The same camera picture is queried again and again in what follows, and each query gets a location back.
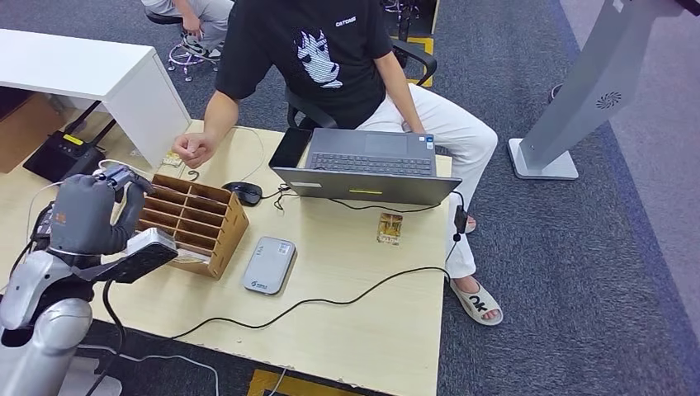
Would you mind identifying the thin grey mouse cable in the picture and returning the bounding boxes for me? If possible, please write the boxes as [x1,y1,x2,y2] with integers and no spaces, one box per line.
[234,125,267,184]

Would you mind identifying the black power adapter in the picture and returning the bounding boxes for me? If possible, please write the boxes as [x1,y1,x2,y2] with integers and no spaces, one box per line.
[31,203,56,244]

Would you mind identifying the black router with antennas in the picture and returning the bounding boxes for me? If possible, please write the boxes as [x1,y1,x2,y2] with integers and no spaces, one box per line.
[22,101,119,184]

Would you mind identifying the long black cable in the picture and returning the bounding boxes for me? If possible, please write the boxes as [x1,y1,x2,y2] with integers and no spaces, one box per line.
[172,266,452,341]

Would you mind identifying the black laptop power cable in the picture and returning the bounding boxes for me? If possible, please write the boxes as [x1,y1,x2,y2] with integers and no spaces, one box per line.
[262,182,471,261]

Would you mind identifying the pale grey floor plate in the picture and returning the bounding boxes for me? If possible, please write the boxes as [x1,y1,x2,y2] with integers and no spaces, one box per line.
[57,357,122,396]

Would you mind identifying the yellow floor tape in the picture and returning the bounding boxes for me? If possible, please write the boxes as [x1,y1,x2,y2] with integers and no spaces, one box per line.
[405,36,435,88]
[246,369,365,396]

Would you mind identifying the grey kiosk stand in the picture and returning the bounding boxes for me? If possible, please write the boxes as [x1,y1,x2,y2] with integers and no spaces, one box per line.
[507,0,700,182]

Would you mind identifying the black stool chrome base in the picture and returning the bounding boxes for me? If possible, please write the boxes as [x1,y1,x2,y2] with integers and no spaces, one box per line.
[144,11,223,83]

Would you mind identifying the black computer mouse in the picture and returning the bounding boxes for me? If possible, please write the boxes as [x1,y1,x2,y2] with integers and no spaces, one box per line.
[223,181,263,208]

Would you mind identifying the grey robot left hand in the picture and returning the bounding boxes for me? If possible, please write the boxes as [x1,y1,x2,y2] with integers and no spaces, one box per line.
[49,163,157,257]

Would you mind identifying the person's right hand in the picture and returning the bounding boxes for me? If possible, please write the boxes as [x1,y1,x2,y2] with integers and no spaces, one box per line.
[172,132,219,169]

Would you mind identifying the black adapter cable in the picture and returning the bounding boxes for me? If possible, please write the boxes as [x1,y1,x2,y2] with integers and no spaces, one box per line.
[7,240,40,285]

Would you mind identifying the white desk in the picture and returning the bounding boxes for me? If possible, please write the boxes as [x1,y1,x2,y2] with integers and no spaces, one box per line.
[0,28,192,169]

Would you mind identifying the wooden card organiser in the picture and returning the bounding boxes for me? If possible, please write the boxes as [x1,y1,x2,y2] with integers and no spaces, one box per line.
[135,173,250,281]

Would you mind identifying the person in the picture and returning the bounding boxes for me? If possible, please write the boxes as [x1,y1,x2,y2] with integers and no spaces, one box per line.
[140,0,235,61]
[172,0,504,328]

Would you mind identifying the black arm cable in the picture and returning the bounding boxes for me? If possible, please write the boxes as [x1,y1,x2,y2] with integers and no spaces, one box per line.
[84,280,127,396]

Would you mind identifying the grey laptop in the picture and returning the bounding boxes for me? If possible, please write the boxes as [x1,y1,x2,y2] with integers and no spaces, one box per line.
[269,127,463,207]

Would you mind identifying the black smartphone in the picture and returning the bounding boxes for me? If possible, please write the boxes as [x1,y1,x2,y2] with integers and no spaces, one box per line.
[267,126,313,169]

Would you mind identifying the beige slipper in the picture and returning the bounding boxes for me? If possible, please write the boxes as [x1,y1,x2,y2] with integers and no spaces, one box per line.
[451,278,504,328]

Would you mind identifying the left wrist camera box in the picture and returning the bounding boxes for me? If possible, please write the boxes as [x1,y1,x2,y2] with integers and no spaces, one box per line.
[73,228,180,285]

